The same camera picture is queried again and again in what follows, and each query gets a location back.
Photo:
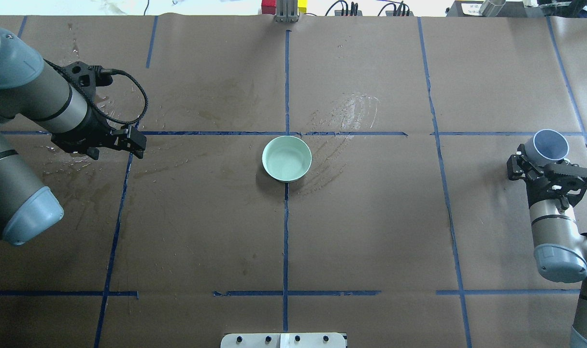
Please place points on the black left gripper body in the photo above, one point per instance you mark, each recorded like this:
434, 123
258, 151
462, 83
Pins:
89, 134

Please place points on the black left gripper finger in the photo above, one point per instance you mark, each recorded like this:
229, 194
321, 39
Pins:
92, 152
129, 139

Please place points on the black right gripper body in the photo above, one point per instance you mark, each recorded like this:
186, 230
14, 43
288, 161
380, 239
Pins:
539, 189

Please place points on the blue-grey plastic cup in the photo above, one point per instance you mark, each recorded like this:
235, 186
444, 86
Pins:
546, 146

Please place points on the mint green bowl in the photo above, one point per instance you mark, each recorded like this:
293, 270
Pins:
286, 158

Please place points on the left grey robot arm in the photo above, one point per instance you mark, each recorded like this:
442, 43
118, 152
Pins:
42, 98

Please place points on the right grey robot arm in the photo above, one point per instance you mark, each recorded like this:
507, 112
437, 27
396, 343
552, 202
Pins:
560, 251

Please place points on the steel metal cup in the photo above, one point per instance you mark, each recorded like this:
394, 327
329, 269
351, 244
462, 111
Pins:
491, 8

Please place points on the black power strip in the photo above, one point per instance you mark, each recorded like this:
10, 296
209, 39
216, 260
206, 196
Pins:
370, 8

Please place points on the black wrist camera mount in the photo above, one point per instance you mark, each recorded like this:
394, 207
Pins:
89, 77

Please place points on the aluminium frame post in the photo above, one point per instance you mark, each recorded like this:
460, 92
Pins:
286, 11

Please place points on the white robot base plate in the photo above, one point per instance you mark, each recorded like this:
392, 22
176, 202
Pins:
285, 340

